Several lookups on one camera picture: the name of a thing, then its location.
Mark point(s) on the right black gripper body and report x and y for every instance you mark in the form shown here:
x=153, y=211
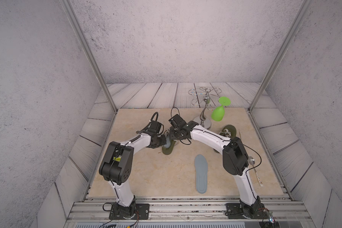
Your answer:
x=174, y=134

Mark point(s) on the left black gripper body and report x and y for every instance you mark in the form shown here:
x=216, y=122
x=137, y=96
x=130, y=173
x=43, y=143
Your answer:
x=160, y=141

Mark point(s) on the olive green shoe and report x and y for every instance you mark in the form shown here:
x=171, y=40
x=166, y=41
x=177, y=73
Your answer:
x=228, y=131
x=169, y=150

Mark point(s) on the grey insole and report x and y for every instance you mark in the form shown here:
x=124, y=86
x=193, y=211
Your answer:
x=201, y=168
x=168, y=142

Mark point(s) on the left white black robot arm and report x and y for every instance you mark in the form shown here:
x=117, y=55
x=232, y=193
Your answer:
x=117, y=162

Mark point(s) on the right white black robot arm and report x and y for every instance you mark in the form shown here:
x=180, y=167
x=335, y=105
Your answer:
x=234, y=154

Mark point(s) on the hanging green plastic wine glass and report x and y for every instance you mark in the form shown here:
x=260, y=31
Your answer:
x=219, y=112

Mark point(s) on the silver metal glass stand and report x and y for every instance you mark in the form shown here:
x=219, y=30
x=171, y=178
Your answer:
x=204, y=97

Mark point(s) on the metal spoon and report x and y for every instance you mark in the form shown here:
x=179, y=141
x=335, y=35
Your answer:
x=251, y=161

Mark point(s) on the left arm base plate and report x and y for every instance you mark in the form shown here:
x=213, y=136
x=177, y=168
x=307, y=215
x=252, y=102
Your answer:
x=133, y=212

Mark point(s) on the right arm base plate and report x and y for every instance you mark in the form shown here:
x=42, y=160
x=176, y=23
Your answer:
x=244, y=211

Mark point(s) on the aluminium rail base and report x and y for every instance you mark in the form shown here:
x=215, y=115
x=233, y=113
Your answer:
x=191, y=209

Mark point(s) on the left aluminium frame post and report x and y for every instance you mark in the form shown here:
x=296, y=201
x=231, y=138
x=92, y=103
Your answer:
x=66, y=4

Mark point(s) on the aluminium frame post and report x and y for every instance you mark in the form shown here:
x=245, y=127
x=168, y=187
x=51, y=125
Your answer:
x=66, y=4
x=293, y=30

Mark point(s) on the right aluminium frame post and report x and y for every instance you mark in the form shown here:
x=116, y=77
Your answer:
x=293, y=30

